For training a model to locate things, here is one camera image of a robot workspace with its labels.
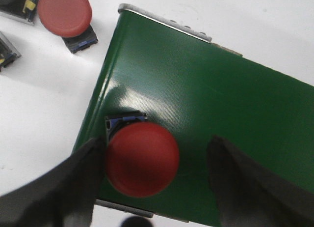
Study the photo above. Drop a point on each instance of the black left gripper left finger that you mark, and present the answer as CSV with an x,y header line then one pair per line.
x,y
63,197

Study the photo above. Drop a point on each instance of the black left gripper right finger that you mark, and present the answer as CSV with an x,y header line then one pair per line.
x,y
249,195

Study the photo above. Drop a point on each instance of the red push button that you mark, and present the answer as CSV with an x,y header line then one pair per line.
x,y
69,19
142,157

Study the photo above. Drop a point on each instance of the pale yellow push button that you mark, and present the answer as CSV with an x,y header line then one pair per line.
x,y
19,10

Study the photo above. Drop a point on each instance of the green conveyor belt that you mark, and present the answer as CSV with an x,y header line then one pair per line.
x,y
267,114

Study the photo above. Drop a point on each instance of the aluminium conveyor frame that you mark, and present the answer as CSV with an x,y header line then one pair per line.
x,y
166,71

